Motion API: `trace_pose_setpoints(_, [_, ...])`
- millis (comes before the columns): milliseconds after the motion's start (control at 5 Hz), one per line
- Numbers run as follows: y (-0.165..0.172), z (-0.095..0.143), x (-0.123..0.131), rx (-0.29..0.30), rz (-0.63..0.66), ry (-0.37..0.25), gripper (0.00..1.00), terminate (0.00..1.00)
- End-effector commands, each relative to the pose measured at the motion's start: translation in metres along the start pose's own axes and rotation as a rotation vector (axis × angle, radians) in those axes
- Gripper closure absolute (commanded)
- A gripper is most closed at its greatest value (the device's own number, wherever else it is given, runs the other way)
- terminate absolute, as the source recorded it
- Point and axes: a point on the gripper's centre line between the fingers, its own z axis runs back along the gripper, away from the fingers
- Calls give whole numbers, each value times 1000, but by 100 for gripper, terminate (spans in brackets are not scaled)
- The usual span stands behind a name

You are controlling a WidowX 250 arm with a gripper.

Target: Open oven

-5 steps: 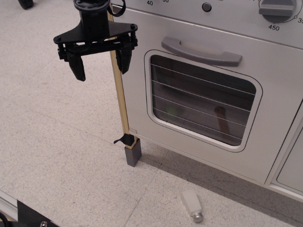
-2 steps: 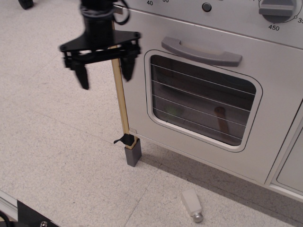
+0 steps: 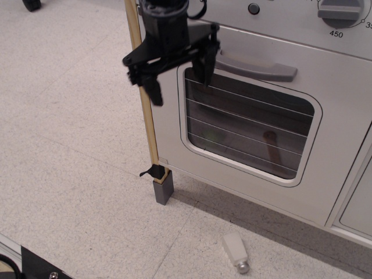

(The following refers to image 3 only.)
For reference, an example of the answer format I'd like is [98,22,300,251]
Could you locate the black cable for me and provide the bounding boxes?
[187,0,208,20]

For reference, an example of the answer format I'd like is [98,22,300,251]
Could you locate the black tape piece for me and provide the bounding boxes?
[139,164,165,180]

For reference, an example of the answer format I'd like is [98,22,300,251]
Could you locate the white toy oven cabinet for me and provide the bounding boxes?
[136,0,372,251]

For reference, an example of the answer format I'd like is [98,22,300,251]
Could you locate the white cabinet door right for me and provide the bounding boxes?
[338,156,372,237]

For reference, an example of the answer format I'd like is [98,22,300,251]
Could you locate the black caster wheel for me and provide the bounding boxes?
[23,0,41,12]

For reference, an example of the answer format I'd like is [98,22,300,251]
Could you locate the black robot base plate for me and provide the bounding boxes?
[21,246,72,279]

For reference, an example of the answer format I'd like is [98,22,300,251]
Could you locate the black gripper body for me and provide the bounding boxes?
[123,13,220,86]

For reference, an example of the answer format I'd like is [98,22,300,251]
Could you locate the wooden slotted spatula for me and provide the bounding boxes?
[263,131,282,170]

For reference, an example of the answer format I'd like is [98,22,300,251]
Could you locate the grey post foot cap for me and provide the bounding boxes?
[153,170,174,205]

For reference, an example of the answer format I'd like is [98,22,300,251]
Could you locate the white salt shaker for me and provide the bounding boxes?
[222,232,250,274]

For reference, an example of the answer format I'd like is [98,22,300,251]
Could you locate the white oven door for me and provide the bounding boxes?
[152,26,371,226]

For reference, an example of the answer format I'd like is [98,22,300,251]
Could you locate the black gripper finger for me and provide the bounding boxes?
[192,46,217,87]
[142,76,163,106]

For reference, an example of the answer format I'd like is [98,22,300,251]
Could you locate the wooden corner post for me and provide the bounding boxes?
[124,0,159,164]

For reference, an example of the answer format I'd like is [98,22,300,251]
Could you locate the grey oven door handle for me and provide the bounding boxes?
[216,51,298,83]

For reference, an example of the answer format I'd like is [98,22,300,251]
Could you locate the dark round push button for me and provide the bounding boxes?
[248,3,260,15]

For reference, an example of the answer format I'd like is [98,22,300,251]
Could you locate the grey temperature knob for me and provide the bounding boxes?
[317,0,364,28]

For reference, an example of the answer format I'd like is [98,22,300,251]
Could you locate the aluminium frame rail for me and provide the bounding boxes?
[0,234,22,271]

